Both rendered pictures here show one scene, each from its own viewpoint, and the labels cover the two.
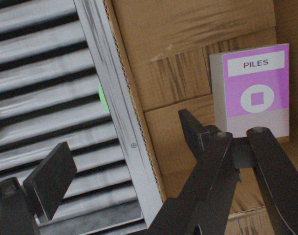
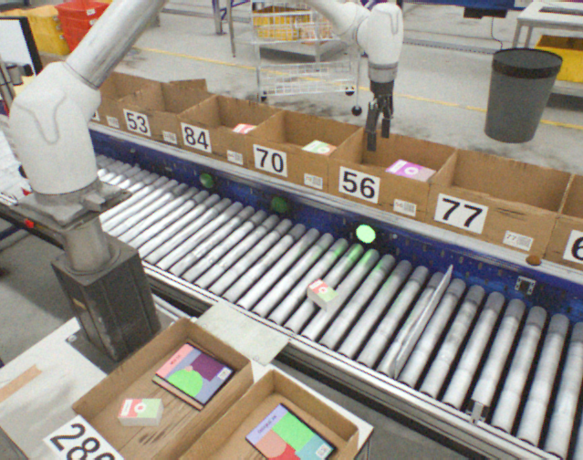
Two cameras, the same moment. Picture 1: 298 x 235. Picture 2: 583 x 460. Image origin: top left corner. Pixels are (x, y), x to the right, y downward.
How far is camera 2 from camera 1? 164 cm
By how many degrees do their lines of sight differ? 63
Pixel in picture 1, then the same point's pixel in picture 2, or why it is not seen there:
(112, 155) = (400, 266)
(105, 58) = (351, 205)
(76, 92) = (349, 255)
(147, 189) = (424, 227)
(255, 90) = (407, 170)
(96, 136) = (381, 265)
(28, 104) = (333, 274)
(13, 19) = (295, 250)
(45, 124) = (351, 277)
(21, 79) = (319, 266)
